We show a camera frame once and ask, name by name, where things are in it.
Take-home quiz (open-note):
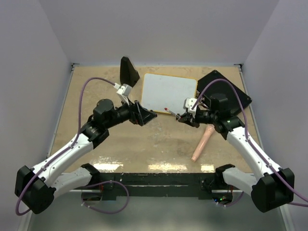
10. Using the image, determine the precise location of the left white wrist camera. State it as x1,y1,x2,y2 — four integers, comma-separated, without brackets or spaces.
114,83,132,104

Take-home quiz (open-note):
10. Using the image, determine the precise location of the black flat electronic box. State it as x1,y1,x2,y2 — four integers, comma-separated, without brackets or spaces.
197,70,252,116

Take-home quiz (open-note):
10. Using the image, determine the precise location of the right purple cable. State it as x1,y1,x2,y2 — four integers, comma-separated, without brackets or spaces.
192,78,308,207

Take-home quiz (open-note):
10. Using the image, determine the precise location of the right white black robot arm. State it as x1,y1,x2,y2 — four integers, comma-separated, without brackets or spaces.
178,94,295,213

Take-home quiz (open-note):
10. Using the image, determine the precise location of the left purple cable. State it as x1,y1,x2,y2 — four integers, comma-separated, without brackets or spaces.
15,77,130,216

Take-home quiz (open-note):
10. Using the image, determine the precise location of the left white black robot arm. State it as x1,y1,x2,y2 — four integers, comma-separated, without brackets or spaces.
14,99,157,216

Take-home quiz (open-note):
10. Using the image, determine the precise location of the whiteboard marker pen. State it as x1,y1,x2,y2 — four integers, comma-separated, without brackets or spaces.
166,109,180,120

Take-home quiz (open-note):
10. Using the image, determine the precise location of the pink plastic handle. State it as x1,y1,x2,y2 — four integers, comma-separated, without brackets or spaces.
191,125,215,162

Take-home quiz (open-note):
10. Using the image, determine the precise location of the purple cable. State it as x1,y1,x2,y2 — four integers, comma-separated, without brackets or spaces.
15,77,130,216
192,78,308,207

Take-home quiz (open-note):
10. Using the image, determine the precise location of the yellow framed whiteboard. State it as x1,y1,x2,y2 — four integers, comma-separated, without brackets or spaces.
141,73,197,114

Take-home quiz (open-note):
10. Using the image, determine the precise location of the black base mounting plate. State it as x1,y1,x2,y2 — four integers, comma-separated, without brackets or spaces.
78,173,237,204

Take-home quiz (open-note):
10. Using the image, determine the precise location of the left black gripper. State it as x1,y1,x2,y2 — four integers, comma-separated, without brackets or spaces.
105,96,157,129

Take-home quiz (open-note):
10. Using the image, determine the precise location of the black wedge stand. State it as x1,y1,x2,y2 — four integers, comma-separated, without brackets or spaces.
120,56,140,87

